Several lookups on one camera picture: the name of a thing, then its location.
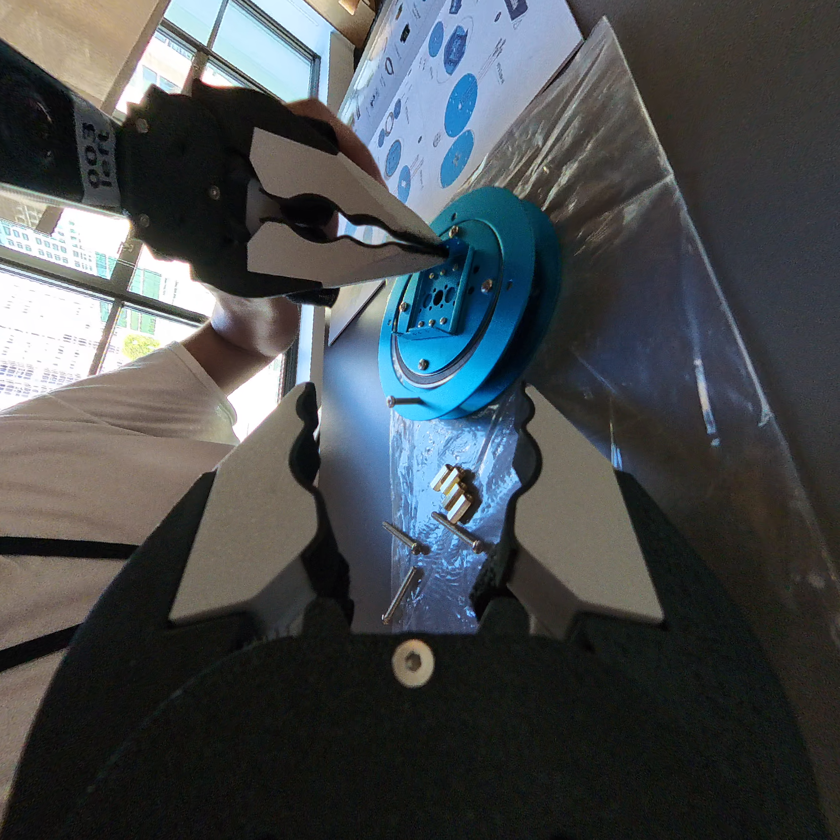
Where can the long silver screw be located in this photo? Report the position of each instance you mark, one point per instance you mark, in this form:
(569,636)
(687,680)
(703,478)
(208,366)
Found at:
(407,400)
(457,530)
(401,594)
(405,538)

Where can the round bearing with blue bracket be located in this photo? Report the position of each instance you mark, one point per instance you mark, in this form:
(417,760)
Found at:
(446,295)

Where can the grey desk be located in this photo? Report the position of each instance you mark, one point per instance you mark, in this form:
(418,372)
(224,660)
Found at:
(754,131)

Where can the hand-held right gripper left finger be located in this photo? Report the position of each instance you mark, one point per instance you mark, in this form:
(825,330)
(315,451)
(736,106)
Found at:
(249,525)

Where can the assembly manual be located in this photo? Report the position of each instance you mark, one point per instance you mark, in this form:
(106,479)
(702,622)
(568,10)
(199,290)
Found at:
(420,92)

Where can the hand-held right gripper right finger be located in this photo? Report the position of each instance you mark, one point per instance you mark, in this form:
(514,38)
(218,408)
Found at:
(577,518)

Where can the person's left forearm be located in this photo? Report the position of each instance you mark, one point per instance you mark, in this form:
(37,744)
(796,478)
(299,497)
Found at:
(256,328)

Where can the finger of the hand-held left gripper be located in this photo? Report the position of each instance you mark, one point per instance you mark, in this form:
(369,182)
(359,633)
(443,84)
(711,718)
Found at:
(308,262)
(315,170)

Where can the person's left hand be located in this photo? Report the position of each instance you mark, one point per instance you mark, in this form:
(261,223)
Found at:
(358,154)

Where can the large window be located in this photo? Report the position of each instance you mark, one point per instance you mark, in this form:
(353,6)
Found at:
(39,315)

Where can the large clear plastic bag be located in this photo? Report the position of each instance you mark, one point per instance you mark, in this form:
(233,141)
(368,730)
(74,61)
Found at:
(656,262)

